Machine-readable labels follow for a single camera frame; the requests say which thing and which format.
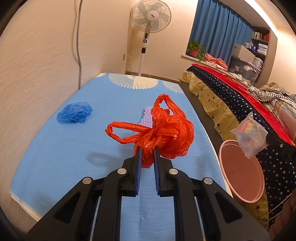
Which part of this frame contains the orange plastic bag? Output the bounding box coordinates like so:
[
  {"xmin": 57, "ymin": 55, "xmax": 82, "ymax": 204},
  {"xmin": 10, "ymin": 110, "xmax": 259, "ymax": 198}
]
[{"xmin": 105, "ymin": 93, "xmax": 194, "ymax": 168}]

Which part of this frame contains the right hand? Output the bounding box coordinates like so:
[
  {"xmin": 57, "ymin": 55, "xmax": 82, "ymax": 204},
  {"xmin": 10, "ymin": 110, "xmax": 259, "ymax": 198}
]
[{"xmin": 268, "ymin": 189, "xmax": 296, "ymax": 240}]

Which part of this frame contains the potted green plant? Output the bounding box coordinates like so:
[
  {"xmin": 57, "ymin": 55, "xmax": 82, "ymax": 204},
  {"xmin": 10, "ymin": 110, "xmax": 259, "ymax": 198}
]
[{"xmin": 186, "ymin": 40, "xmax": 205, "ymax": 60}]

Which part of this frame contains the navy star bedspread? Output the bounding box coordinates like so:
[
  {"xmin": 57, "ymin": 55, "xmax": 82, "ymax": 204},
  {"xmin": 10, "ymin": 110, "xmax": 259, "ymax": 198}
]
[{"xmin": 180, "ymin": 64, "xmax": 295, "ymax": 229}]

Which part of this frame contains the pink plastic bucket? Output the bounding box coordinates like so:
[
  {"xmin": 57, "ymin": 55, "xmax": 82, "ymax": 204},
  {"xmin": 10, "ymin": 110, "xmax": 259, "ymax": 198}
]
[{"xmin": 218, "ymin": 140, "xmax": 264, "ymax": 203}]

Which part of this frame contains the clear storage bin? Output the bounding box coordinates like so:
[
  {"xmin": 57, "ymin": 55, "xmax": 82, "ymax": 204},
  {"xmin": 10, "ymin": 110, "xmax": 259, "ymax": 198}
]
[{"xmin": 228, "ymin": 57, "xmax": 261, "ymax": 85}]

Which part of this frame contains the pink clothes pile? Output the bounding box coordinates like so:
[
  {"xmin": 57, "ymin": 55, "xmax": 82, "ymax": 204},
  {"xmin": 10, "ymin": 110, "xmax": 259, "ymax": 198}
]
[{"xmin": 204, "ymin": 53, "xmax": 228, "ymax": 71}]

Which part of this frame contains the red blanket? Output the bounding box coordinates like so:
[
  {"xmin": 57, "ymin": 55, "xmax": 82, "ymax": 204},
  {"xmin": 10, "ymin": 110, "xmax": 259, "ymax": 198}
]
[{"xmin": 186, "ymin": 64, "xmax": 295, "ymax": 146}]

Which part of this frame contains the beige star bed sheet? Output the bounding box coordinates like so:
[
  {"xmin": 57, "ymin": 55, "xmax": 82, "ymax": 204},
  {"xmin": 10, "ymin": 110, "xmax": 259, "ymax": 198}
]
[{"xmin": 180, "ymin": 71, "xmax": 268, "ymax": 228}]

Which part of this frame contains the clear plastic bag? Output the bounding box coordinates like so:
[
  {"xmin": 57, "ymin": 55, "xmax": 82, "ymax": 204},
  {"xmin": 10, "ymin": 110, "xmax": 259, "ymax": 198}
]
[{"xmin": 231, "ymin": 112, "xmax": 268, "ymax": 159}]

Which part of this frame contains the grey power cable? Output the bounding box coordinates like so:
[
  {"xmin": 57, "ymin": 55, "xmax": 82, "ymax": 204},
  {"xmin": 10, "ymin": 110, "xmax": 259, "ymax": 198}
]
[{"xmin": 72, "ymin": 0, "xmax": 84, "ymax": 90}]

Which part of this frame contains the striped garment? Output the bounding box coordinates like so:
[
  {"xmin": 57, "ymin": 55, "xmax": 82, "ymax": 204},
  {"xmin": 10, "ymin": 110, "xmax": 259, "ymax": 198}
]
[{"xmin": 247, "ymin": 86, "xmax": 287, "ymax": 102}]

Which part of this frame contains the blue curtain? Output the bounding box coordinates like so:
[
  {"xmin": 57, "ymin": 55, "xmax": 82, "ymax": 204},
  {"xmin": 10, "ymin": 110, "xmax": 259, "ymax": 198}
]
[{"xmin": 189, "ymin": 0, "xmax": 252, "ymax": 64}]

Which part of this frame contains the white storage box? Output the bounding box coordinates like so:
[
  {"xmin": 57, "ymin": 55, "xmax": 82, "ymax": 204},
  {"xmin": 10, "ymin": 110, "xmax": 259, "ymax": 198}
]
[{"xmin": 232, "ymin": 44, "xmax": 255, "ymax": 63}]

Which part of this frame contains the blue plastic bag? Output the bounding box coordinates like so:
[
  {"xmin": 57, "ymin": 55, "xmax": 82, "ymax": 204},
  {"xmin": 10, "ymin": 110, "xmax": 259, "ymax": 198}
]
[{"xmin": 57, "ymin": 102, "xmax": 93, "ymax": 124}]

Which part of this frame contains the plaid quilt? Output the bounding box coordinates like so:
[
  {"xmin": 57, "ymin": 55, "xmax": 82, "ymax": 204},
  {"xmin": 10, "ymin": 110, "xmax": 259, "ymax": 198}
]
[{"xmin": 260, "ymin": 82, "xmax": 296, "ymax": 143}]

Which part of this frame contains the wooden bookshelf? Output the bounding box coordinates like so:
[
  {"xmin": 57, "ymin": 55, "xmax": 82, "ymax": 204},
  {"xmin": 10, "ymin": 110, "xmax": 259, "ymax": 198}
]
[{"xmin": 250, "ymin": 27, "xmax": 278, "ymax": 87}]

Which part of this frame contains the white standing fan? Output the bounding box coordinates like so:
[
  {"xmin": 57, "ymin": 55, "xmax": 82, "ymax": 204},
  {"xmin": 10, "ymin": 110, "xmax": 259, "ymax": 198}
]
[{"xmin": 130, "ymin": 1, "xmax": 171, "ymax": 76}]

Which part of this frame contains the blue patterned table mat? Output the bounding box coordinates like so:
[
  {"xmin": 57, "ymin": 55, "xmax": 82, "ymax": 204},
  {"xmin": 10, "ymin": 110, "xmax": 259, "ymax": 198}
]
[{"xmin": 9, "ymin": 72, "xmax": 232, "ymax": 241}]

